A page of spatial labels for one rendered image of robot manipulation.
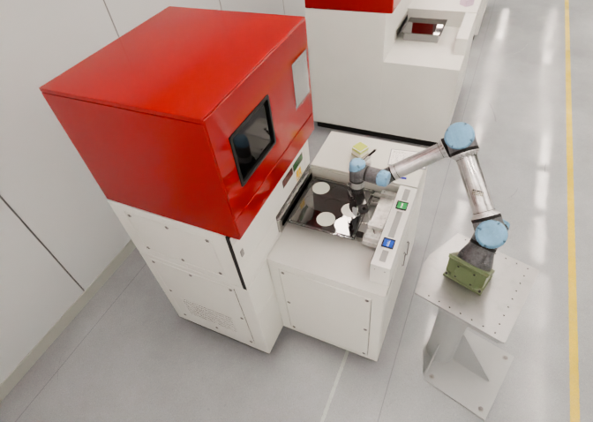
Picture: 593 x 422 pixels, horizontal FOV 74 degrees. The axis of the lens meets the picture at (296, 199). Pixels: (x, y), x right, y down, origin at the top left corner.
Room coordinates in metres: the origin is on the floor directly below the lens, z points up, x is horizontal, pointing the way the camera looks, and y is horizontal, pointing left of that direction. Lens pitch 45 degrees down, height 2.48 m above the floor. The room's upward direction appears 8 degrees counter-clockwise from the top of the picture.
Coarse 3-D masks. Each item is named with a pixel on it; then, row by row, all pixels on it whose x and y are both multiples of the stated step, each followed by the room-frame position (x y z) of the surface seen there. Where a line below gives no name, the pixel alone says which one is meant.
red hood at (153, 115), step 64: (128, 64) 1.52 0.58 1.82; (192, 64) 1.44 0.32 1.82; (256, 64) 1.37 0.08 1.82; (64, 128) 1.42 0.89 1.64; (128, 128) 1.23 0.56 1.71; (192, 128) 1.08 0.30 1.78; (256, 128) 1.30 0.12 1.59; (128, 192) 1.33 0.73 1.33; (192, 192) 1.14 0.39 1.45; (256, 192) 1.21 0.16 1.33
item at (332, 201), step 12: (312, 192) 1.61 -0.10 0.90; (336, 192) 1.58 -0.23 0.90; (300, 204) 1.53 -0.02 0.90; (312, 204) 1.52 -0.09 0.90; (324, 204) 1.51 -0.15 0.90; (336, 204) 1.49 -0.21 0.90; (300, 216) 1.44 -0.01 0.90; (312, 216) 1.43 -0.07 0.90; (336, 216) 1.40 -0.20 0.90; (360, 216) 1.38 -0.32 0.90; (324, 228) 1.34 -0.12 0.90; (336, 228) 1.33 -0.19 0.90; (348, 228) 1.31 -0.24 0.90
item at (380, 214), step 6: (384, 198) 1.51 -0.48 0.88; (378, 204) 1.47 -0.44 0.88; (384, 204) 1.46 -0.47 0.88; (390, 204) 1.46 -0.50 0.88; (378, 210) 1.42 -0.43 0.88; (384, 210) 1.42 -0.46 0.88; (372, 216) 1.39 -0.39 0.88; (378, 216) 1.38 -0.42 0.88; (384, 216) 1.38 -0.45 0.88; (384, 222) 1.33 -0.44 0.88; (378, 234) 1.26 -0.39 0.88; (372, 246) 1.21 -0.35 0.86
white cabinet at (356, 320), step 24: (408, 240) 1.42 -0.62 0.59; (288, 288) 1.20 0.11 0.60; (312, 288) 1.12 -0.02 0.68; (336, 288) 1.06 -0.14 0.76; (288, 312) 1.22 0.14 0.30; (312, 312) 1.13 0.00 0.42; (336, 312) 1.06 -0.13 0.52; (360, 312) 1.00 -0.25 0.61; (384, 312) 0.96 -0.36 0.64; (312, 336) 1.15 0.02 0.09; (336, 336) 1.06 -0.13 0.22; (360, 336) 0.99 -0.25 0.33; (384, 336) 1.05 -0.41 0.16
